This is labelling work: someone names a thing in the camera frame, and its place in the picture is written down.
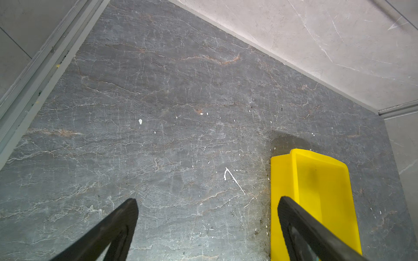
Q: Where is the aluminium corner frame post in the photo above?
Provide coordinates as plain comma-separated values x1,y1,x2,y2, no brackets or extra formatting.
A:
1,1,108,165
378,100,418,120

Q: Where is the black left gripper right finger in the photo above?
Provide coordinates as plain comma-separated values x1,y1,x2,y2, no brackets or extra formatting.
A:
277,196,366,261

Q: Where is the aluminium corner frame post right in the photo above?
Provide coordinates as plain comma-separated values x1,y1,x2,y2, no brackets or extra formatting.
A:
378,100,418,120

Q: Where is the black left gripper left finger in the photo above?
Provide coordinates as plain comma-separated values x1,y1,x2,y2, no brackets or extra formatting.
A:
53,199,138,261

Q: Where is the yellow plastic bin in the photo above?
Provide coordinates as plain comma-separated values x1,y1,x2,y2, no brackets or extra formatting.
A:
271,149,362,261

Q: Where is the aluminium corner frame post left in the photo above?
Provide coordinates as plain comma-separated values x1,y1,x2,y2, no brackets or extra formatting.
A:
1,1,108,165

